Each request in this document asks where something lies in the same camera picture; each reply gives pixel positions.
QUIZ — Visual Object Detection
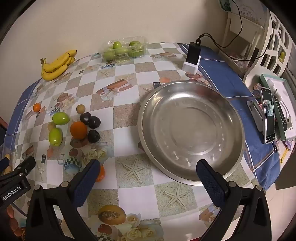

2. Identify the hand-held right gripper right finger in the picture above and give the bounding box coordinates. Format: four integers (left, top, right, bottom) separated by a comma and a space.
196, 159, 271, 241

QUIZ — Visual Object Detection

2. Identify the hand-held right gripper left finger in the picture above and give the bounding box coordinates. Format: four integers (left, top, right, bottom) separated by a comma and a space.
25, 159, 101, 241

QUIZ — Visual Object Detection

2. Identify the large orange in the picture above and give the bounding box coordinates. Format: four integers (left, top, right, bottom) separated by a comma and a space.
95, 166, 105, 183
70, 122, 88, 140

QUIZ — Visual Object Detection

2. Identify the large green jujube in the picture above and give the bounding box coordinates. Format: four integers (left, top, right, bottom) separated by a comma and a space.
52, 112, 70, 126
48, 128, 63, 146

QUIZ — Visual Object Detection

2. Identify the dark plum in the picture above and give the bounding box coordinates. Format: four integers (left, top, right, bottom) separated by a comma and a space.
80, 112, 92, 125
88, 129, 101, 143
88, 116, 101, 129

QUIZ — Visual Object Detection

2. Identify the round metal basin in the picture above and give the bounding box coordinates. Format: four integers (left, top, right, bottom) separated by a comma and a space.
137, 80, 246, 186

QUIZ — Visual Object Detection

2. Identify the person's left hand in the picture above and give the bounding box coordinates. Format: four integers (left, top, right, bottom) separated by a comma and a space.
5, 205, 26, 240

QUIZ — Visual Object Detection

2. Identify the grey clip stand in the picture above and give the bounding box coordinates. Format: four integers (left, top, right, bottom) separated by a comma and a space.
246, 100, 264, 133

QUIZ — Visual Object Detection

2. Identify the checkered printed tablecloth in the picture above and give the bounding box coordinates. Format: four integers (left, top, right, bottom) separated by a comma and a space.
5, 42, 283, 241

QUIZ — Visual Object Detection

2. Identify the smartphone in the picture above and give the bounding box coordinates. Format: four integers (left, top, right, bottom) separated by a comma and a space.
259, 87, 276, 145

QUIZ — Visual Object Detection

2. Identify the black remote control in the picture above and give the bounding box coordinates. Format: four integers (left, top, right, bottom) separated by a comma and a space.
273, 95, 289, 133

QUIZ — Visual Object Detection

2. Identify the colourful small packet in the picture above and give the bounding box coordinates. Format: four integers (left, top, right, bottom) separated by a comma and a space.
253, 83, 262, 103

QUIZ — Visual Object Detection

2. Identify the yellow banana bunch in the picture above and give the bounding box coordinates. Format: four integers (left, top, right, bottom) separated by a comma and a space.
41, 49, 78, 81

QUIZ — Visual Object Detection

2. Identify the small white bottle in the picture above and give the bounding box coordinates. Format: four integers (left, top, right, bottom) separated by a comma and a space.
267, 79, 282, 98

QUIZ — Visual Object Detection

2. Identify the white charger stand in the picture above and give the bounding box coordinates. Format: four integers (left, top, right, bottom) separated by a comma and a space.
182, 55, 201, 75

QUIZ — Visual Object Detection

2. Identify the green edged white box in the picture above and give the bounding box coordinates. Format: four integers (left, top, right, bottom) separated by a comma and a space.
258, 74, 296, 141

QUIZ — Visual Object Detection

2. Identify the black charger block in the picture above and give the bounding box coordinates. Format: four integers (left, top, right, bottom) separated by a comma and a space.
186, 41, 202, 65

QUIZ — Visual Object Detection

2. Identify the clear plastic fruit box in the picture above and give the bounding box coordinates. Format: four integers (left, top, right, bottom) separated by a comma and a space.
101, 36, 149, 64

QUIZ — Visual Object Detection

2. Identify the white lattice chair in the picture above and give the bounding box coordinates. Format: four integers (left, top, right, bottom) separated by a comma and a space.
243, 9, 296, 90

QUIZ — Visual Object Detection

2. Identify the white wooden shelf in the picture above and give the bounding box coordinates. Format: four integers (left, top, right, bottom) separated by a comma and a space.
222, 11, 266, 61

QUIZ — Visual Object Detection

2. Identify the white printed sheet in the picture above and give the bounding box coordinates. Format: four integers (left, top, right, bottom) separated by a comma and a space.
230, 0, 270, 26

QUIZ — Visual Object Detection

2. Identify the black charger cable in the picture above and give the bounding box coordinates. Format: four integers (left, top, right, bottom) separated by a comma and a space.
197, 0, 274, 62

